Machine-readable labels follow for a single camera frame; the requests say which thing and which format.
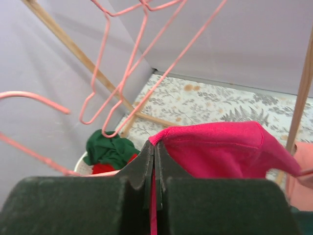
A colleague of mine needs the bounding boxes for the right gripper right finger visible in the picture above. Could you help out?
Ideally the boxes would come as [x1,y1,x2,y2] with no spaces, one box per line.
[156,142,301,235]

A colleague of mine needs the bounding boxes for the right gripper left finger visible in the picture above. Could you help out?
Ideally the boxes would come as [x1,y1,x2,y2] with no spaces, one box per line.
[0,142,154,235]

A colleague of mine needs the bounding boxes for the magenta t shirt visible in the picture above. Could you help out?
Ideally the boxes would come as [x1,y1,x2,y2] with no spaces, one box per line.
[149,121,300,235]

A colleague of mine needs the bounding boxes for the pink wire hanger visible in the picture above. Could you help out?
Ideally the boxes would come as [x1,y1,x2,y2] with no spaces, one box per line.
[0,91,82,176]
[101,0,228,138]
[67,0,180,129]

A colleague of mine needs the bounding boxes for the red t shirt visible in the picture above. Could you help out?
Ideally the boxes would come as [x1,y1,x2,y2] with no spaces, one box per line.
[92,154,137,175]

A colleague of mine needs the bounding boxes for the dark green t shirt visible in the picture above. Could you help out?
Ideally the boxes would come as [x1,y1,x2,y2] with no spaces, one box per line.
[83,129,140,170]

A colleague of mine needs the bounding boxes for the white laundry basket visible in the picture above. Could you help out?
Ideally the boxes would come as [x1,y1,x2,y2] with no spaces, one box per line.
[73,151,123,177]

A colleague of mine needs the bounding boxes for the small wooden clothes rack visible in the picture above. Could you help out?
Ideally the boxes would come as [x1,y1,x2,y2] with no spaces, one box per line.
[21,0,313,187]

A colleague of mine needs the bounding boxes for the salmon pink shorts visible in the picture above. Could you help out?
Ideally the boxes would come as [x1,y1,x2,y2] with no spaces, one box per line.
[285,142,313,211]

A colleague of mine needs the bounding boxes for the teal green shorts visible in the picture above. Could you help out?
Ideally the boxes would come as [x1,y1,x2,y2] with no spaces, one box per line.
[290,206,313,235]

